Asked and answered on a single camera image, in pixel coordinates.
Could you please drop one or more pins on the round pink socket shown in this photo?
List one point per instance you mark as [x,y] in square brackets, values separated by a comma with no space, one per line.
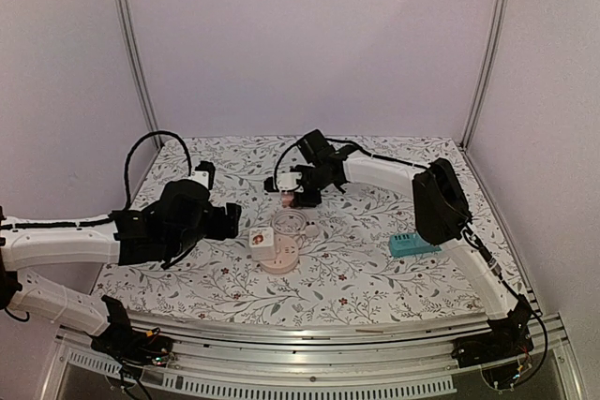
[287,256]

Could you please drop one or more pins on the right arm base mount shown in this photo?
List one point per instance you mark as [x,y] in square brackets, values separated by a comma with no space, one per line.
[507,338]

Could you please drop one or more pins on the white cube socket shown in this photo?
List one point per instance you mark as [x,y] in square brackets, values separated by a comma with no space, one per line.
[261,243]

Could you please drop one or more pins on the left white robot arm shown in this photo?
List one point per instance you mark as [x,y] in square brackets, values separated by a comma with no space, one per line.
[25,245]

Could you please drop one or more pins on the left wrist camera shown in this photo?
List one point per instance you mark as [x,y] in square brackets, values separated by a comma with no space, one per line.
[204,174]

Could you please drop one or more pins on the teal power strip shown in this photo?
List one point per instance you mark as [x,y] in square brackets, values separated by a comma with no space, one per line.
[409,244]

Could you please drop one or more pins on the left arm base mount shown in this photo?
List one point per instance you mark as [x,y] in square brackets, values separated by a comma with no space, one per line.
[131,349]

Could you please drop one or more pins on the aluminium front rail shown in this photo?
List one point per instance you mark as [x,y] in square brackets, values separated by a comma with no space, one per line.
[410,360]

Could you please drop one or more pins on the left aluminium frame post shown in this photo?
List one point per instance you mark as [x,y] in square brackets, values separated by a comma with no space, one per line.
[125,18]

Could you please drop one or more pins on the right aluminium frame post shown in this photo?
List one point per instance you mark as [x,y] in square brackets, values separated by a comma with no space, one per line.
[484,75]

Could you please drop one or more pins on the small pink plug adapter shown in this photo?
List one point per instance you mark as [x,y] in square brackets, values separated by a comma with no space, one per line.
[288,199]

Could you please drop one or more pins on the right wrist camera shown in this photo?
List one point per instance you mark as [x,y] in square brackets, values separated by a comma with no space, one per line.
[285,182]

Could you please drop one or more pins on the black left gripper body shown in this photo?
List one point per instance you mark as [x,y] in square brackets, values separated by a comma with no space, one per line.
[224,226]

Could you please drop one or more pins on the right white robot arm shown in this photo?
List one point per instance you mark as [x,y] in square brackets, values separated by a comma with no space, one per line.
[442,215]

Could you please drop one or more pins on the floral table mat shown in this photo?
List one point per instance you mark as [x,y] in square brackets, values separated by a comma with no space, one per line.
[345,274]

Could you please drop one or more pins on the aluminium frame post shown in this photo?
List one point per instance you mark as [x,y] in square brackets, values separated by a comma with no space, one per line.
[484,75]
[125,18]

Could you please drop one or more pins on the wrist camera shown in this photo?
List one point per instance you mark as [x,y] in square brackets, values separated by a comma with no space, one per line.
[204,174]
[285,182]

